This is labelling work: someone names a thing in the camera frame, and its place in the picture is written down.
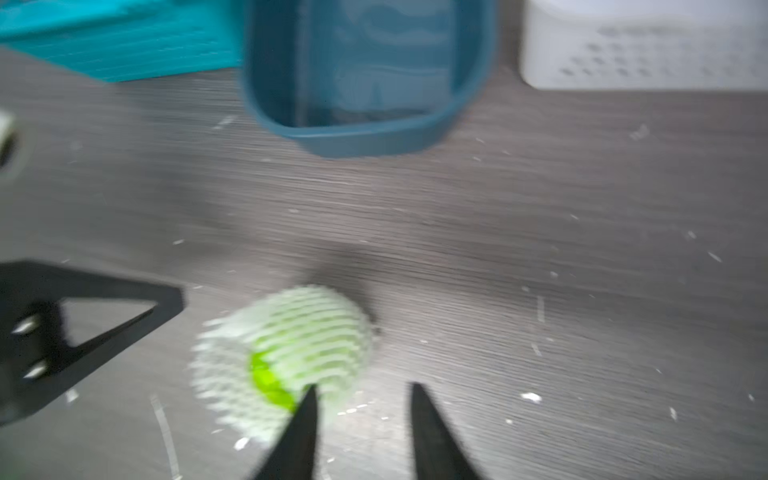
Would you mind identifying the dark teal small tray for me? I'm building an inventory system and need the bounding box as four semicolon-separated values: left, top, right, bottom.
240;1;498;158

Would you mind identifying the teal perforated plastic basket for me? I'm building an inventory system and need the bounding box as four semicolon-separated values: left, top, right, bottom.
1;1;244;83

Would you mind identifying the green custard apple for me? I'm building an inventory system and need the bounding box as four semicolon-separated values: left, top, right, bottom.
249;351;297;413

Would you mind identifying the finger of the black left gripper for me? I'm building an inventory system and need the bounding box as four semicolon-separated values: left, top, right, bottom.
0;259;186;428

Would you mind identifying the white perforated plastic basket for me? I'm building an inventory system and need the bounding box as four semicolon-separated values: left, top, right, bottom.
519;1;767;92

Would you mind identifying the white foam net back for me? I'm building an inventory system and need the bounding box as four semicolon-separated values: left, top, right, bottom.
190;285;374;444

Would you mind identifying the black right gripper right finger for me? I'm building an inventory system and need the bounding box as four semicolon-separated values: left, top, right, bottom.
410;382;481;480

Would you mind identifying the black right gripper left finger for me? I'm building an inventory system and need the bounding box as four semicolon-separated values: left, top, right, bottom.
253;385;318;480

